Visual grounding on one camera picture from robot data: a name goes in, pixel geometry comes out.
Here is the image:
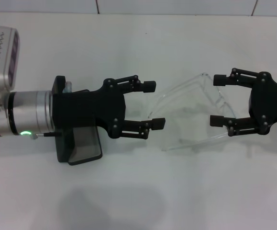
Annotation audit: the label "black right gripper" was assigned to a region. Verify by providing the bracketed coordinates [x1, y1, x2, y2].
[210, 68, 277, 138]

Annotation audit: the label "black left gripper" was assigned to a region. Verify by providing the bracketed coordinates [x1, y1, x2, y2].
[52, 74, 166, 140]

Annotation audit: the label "clear transparent glasses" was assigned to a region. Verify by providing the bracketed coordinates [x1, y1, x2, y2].
[147, 71, 237, 152]

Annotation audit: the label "black glasses case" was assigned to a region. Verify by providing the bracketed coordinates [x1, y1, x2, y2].
[51, 75, 103, 166]

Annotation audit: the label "black wrist cable with plug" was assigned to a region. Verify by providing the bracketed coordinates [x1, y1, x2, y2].
[33, 132, 63, 140]

